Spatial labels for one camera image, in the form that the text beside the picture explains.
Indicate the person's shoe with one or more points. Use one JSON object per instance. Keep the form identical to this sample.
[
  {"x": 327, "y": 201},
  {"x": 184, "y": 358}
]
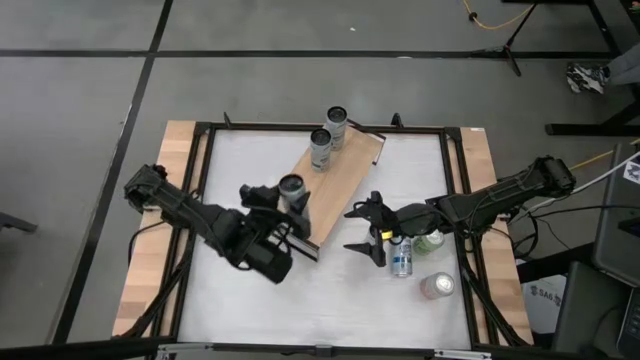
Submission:
[{"x": 585, "y": 78}]

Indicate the black desk base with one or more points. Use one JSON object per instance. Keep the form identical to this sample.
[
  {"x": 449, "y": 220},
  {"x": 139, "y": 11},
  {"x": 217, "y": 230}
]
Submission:
[{"x": 595, "y": 129}]

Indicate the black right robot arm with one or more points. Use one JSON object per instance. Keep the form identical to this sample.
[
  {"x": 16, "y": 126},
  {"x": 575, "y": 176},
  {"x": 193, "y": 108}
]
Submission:
[{"x": 500, "y": 195}]

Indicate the white Celsius beverage can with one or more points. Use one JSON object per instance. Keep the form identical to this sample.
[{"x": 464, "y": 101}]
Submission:
[
  {"x": 291, "y": 186},
  {"x": 401, "y": 260},
  {"x": 336, "y": 127},
  {"x": 320, "y": 150}
]

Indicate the white table cover sheet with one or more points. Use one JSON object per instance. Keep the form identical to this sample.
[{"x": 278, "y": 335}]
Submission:
[{"x": 325, "y": 300}]

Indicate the green Sanzo beverage can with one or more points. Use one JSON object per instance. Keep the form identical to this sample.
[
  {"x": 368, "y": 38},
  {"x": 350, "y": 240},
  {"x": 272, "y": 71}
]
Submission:
[{"x": 429, "y": 243}]

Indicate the black table frame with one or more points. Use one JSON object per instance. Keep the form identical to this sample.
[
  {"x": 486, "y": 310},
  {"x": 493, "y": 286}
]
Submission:
[{"x": 260, "y": 126}]

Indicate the black floor bracket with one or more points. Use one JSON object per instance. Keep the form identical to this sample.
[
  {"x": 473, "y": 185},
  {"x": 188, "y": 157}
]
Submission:
[{"x": 17, "y": 222}]

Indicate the white printed box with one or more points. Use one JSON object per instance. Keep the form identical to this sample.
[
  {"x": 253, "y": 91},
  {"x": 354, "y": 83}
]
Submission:
[{"x": 542, "y": 302}]

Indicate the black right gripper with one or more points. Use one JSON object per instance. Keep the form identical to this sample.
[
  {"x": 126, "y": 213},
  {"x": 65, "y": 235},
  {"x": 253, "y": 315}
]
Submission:
[{"x": 387, "y": 222}]

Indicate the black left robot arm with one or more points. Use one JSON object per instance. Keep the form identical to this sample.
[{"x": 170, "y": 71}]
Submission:
[{"x": 200, "y": 215}]

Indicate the person's leg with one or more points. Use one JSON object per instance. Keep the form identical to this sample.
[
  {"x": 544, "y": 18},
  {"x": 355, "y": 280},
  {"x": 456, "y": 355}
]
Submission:
[{"x": 627, "y": 67}]

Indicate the grey equipment box white label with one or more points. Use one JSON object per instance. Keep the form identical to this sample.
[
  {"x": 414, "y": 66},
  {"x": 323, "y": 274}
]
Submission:
[{"x": 620, "y": 220}]

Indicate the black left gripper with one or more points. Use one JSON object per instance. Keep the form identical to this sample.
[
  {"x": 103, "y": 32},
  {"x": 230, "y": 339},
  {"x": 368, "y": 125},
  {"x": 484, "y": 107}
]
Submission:
[{"x": 275, "y": 225}]

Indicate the black office chair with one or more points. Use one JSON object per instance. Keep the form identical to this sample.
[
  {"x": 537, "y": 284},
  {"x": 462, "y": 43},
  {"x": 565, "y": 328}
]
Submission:
[{"x": 590, "y": 305}]

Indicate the pink beverage can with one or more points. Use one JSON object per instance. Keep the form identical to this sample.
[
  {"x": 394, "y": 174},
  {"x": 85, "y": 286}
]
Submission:
[{"x": 437, "y": 285}]

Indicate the black tripod stand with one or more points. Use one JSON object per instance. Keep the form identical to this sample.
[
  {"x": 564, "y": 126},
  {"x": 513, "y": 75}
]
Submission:
[{"x": 520, "y": 40}]

